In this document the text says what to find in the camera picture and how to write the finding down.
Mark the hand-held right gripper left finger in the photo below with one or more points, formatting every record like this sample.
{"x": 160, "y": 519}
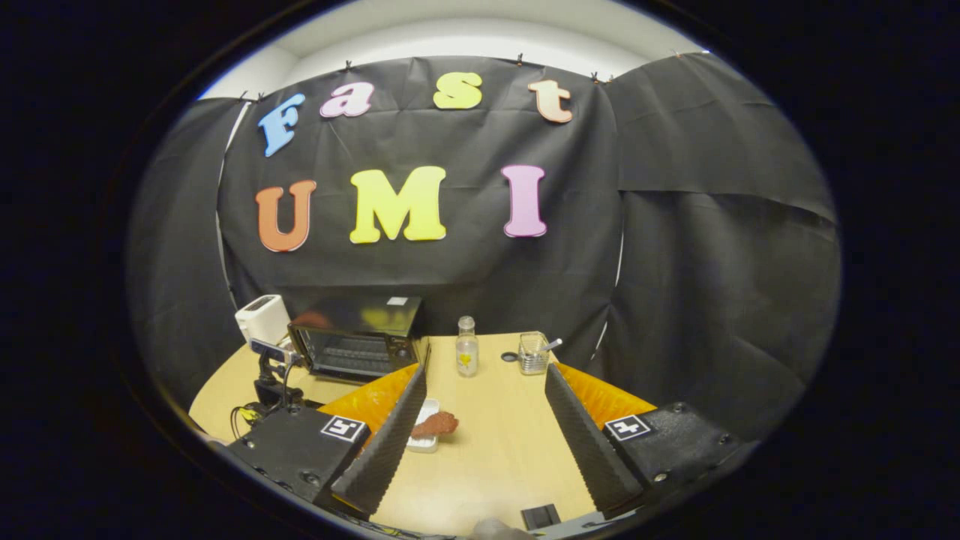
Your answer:
{"x": 382, "y": 450}

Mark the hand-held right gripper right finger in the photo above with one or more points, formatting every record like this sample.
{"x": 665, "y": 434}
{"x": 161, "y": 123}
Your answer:
{"x": 589, "y": 450}

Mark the brown meat piece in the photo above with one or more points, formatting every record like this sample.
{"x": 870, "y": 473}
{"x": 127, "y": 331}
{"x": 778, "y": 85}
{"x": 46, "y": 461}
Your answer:
{"x": 436, "y": 425}

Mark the black electric oven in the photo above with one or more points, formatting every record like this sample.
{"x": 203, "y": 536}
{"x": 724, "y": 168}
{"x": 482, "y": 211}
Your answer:
{"x": 360, "y": 315}

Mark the white food tray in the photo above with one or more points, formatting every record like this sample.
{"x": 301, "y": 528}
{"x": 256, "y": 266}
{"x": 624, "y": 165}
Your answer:
{"x": 427, "y": 446}

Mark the white toaster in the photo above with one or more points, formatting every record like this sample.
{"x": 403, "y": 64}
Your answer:
{"x": 262, "y": 319}

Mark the striped straw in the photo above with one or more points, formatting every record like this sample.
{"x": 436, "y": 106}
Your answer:
{"x": 553, "y": 345}

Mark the clear glass bottle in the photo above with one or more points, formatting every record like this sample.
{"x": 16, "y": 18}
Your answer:
{"x": 466, "y": 352}

